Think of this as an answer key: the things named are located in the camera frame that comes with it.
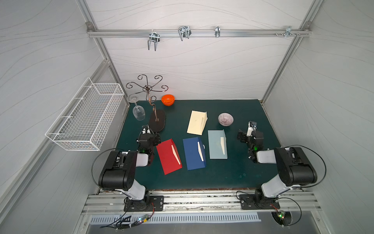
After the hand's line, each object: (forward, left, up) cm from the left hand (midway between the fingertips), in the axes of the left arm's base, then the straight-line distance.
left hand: (149, 134), depth 94 cm
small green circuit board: (-45, -5, -5) cm, 46 cm away
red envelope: (-12, -14, -6) cm, 20 cm away
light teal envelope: (-3, -45, -6) cm, 46 cm away
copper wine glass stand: (+15, -2, -1) cm, 16 cm away
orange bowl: (+35, -7, -3) cm, 36 cm away
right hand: (+4, -65, +2) cm, 65 cm away
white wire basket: (-10, +24, +25) cm, 36 cm away
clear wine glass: (+6, +4, +16) cm, 18 cm away
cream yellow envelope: (+15, -32, -6) cm, 36 cm away
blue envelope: (-10, -30, -6) cm, 32 cm away
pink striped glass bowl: (+17, -53, -4) cm, 56 cm away
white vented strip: (-45, +5, -9) cm, 46 cm away
